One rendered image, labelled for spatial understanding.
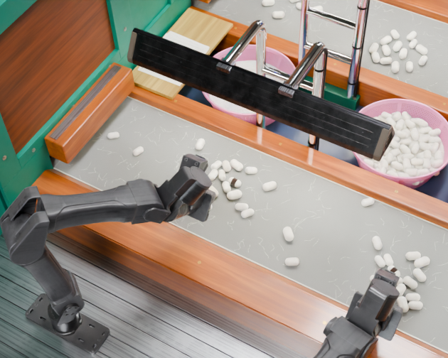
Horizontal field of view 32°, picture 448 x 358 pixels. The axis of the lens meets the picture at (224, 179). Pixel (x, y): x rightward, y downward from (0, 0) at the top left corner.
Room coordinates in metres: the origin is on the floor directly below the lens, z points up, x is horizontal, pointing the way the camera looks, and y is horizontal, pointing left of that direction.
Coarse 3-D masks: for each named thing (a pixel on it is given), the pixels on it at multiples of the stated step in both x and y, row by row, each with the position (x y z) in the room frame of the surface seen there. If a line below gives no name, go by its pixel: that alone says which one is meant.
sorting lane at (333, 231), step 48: (96, 144) 1.34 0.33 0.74; (144, 144) 1.33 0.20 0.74; (192, 144) 1.32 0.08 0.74; (240, 144) 1.31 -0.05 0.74; (288, 192) 1.15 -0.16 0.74; (336, 192) 1.14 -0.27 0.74; (240, 240) 1.02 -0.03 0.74; (336, 240) 1.01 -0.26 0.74; (384, 240) 1.00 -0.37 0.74; (432, 240) 0.99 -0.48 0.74; (336, 288) 0.88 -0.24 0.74; (432, 288) 0.87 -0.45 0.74; (432, 336) 0.75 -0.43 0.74
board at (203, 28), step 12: (192, 12) 1.80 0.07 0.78; (180, 24) 1.75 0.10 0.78; (192, 24) 1.74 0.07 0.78; (204, 24) 1.74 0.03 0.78; (216, 24) 1.74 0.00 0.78; (228, 24) 1.73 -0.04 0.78; (192, 36) 1.69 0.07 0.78; (204, 36) 1.69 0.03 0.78; (216, 36) 1.69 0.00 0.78; (132, 72) 1.56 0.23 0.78; (144, 72) 1.56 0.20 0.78; (144, 84) 1.51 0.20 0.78; (156, 84) 1.51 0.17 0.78; (168, 84) 1.51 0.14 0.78; (168, 96) 1.47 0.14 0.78
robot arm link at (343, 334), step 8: (344, 320) 0.67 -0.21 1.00; (336, 328) 0.65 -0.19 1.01; (344, 328) 0.65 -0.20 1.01; (352, 328) 0.65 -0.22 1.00; (328, 336) 0.63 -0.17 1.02; (336, 336) 0.63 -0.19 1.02; (344, 336) 0.63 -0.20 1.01; (352, 336) 0.63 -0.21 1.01; (360, 336) 0.63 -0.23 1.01; (368, 336) 0.63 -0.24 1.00; (328, 344) 0.61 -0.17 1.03; (336, 344) 0.61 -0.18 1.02; (344, 344) 0.61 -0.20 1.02; (352, 344) 0.61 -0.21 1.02; (360, 344) 0.61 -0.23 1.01; (320, 352) 0.59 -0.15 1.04; (328, 352) 0.59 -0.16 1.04; (336, 352) 0.59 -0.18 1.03; (344, 352) 0.59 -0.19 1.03; (352, 352) 0.59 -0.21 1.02; (360, 352) 0.60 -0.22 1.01
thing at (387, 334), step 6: (354, 294) 0.78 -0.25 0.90; (360, 294) 0.77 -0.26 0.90; (354, 300) 0.77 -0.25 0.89; (354, 306) 0.76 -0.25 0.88; (348, 312) 0.75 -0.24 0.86; (396, 312) 0.73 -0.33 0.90; (390, 318) 0.72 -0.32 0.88; (396, 318) 0.72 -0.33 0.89; (390, 324) 0.72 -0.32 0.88; (396, 324) 0.71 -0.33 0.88; (384, 330) 0.71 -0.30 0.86; (390, 330) 0.71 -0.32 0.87; (384, 336) 0.70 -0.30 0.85; (390, 336) 0.70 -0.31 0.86
